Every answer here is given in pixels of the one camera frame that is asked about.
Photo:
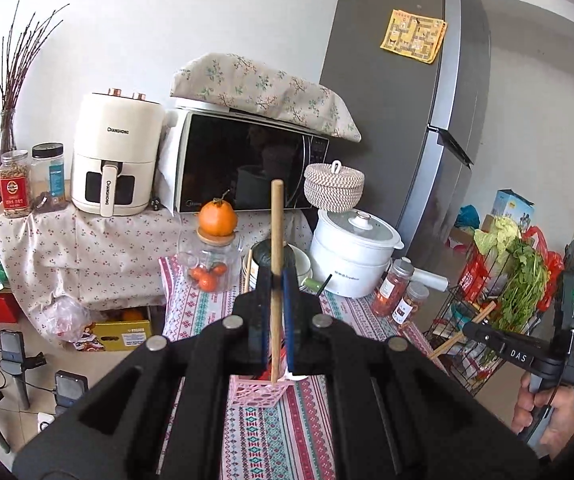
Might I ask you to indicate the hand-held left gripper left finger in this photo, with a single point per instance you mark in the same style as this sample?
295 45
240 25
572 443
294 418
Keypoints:
265 310

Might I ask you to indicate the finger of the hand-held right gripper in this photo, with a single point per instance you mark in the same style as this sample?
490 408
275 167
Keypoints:
512 349

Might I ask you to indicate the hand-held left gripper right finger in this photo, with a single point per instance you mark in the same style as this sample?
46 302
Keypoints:
290 315

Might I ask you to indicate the wooden chopstick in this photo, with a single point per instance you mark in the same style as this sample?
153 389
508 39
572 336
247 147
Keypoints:
277 220
248 270
442 349

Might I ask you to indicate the black chopstick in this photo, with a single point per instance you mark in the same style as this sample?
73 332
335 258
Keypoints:
323 284

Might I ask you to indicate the pink plastic utensil holder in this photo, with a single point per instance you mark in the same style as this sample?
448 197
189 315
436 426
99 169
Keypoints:
252 390

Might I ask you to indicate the red plastic bag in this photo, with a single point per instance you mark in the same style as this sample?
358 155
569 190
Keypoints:
554 270

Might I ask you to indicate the white casserole dish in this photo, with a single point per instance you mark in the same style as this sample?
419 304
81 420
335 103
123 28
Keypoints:
303 265

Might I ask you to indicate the green kabocha squash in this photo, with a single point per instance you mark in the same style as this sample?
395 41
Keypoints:
262 257

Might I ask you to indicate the bunch of leafy greens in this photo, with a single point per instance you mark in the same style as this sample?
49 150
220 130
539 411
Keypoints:
527 285

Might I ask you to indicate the small orange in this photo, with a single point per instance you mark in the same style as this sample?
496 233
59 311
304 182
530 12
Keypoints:
219 269
198 274
210 284

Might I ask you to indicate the glass jar with wooden lid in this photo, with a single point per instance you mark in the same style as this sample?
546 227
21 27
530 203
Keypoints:
207 255

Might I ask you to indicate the white electric cooking pot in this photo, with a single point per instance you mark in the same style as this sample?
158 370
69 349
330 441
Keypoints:
352 260

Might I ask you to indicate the red snack packet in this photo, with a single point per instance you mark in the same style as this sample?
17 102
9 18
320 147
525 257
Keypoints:
472 275

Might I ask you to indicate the jar of red dried fruit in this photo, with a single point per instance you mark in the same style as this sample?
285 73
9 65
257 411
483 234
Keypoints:
391 292

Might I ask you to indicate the large orange tangerine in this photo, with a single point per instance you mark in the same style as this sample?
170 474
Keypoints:
217 217

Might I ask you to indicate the napa cabbage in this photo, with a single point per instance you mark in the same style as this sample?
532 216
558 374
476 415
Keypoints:
497 232

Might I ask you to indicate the jar of dried fruit slices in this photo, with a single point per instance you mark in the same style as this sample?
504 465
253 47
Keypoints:
409 307

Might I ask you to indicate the blue cardboard box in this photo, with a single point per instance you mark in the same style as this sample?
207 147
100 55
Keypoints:
509 205

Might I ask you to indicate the striped patterned tablecloth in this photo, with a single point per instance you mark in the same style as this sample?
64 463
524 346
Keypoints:
272 440

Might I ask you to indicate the woven basket with lid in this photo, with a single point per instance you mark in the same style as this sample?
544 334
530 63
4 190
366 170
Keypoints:
334 190

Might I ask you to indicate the blue plastic bag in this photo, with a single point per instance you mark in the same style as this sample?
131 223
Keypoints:
467 217

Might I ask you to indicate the yellow cardboard box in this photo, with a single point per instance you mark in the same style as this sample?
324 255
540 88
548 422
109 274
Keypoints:
117 334

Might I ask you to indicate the black microwave oven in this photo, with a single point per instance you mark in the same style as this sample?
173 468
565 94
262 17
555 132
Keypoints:
247 160

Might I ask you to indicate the small-flower print tablecloth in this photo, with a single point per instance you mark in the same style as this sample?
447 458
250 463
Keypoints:
92 260

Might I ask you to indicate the clear plastic bag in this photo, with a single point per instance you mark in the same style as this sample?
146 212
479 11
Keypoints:
64 317

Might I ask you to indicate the cream air fryer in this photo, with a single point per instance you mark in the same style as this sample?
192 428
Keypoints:
117 160

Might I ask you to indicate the floral microwave cover cloth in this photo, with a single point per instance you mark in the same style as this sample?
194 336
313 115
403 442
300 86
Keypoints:
267 85

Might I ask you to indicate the grey refrigerator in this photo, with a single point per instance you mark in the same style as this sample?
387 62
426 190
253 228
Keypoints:
392 110

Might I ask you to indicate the blue label clear jar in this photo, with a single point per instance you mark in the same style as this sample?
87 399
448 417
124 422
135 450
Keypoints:
48 175

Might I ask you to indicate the red label jar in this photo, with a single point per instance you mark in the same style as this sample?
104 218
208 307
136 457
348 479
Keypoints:
14 185

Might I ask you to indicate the yellow paper note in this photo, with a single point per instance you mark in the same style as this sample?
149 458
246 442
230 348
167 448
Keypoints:
412 35

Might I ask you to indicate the glass vase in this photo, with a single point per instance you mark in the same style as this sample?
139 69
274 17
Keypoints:
7 132

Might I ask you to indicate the bundle of dry twigs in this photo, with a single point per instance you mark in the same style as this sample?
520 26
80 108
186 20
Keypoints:
14 75

